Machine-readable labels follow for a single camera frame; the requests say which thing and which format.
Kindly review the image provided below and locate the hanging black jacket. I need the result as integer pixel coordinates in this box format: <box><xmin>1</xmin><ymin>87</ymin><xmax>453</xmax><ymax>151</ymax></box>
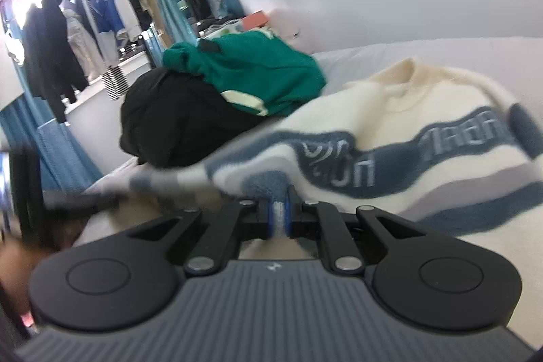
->
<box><xmin>21</xmin><ymin>0</ymin><xmax>88</xmax><ymax>124</ymax></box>

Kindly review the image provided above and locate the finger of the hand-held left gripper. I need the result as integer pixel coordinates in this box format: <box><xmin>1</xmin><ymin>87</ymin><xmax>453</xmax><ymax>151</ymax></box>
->
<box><xmin>42</xmin><ymin>192</ymin><xmax>125</xmax><ymax>213</ymax></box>

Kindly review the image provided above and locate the hanging black white striped garment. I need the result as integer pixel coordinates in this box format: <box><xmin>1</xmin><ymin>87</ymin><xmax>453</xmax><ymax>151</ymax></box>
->
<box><xmin>101</xmin><ymin>65</ymin><xmax>129</xmax><ymax>102</ymax></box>

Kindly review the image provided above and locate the hanging white grey shirt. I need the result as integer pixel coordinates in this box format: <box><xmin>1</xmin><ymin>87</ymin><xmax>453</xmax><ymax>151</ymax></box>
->
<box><xmin>61</xmin><ymin>0</ymin><xmax>108</xmax><ymax>79</ymax></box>

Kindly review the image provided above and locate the red box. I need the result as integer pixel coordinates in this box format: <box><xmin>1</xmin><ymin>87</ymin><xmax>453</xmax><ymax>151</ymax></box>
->
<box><xmin>242</xmin><ymin>11</ymin><xmax>270</xmax><ymax>30</ymax></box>

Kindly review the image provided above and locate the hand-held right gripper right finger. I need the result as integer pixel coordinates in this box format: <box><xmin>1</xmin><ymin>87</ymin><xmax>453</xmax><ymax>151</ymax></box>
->
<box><xmin>285</xmin><ymin>186</ymin><xmax>429</xmax><ymax>277</ymax></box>

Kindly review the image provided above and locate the cream striped knit sweater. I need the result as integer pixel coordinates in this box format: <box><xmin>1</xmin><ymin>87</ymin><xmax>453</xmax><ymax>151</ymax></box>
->
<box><xmin>102</xmin><ymin>57</ymin><xmax>543</xmax><ymax>261</ymax></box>

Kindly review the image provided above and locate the green sweater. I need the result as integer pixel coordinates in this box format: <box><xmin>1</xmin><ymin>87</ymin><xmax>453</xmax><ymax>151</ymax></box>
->
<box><xmin>162</xmin><ymin>29</ymin><xmax>327</xmax><ymax>117</ymax></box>

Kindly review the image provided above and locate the hanging blue white sweatshirt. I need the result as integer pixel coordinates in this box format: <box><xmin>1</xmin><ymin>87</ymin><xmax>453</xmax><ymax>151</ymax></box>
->
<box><xmin>91</xmin><ymin>0</ymin><xmax>141</xmax><ymax>43</ymax></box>

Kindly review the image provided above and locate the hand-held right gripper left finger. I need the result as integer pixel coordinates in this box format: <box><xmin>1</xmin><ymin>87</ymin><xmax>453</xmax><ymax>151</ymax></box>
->
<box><xmin>125</xmin><ymin>198</ymin><xmax>273</xmax><ymax>278</ymax></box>

